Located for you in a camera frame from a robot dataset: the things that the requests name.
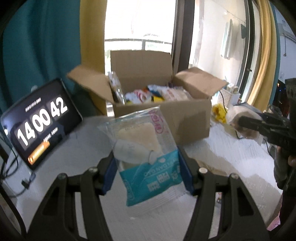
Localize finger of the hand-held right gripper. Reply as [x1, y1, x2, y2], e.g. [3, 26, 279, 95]
[238, 115, 270, 132]

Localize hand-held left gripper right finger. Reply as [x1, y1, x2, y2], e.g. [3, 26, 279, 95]
[177, 146, 270, 241]

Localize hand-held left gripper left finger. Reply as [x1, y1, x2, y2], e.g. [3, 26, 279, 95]
[27, 152, 117, 241]

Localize clear biscuit packet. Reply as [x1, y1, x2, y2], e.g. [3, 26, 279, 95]
[228, 108, 265, 141]

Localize clear teal bread packet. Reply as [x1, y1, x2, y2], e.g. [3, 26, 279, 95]
[97, 105, 189, 207]

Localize brown cardboard box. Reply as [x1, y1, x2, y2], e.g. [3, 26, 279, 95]
[67, 50, 228, 145]

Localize person's right forearm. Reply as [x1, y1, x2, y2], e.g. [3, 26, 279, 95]
[279, 183, 296, 223]

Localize person's right hand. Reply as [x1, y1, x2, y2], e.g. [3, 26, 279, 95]
[274, 147, 296, 188]

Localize yellow plush toy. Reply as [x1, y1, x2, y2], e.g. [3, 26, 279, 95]
[212, 103, 228, 123]

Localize white plastic basket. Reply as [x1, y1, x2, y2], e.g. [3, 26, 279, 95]
[217, 83, 241, 105]

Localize black device with red lights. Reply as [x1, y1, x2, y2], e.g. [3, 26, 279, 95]
[276, 80, 287, 109]

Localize yellow curtain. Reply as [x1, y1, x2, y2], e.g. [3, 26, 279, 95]
[79, 0, 109, 70]
[245, 0, 281, 109]

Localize white pink snack packet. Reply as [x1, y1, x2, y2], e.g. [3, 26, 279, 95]
[162, 87, 192, 101]

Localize black tablet clock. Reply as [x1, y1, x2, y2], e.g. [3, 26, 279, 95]
[1, 78, 83, 169]

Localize white red snack packet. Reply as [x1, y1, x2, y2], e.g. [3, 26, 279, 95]
[126, 89, 151, 105]

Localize clear tall snack packet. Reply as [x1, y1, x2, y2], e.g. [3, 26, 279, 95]
[107, 71, 126, 105]

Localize hanging pale towel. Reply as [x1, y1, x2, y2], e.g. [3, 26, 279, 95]
[220, 19, 233, 60]

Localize teal curtain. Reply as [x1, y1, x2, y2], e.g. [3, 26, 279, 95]
[0, 0, 97, 116]

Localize black tablet cable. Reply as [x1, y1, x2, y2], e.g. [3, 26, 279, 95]
[0, 130, 36, 197]

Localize black window frame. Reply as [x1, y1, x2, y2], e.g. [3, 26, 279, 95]
[172, 0, 196, 72]

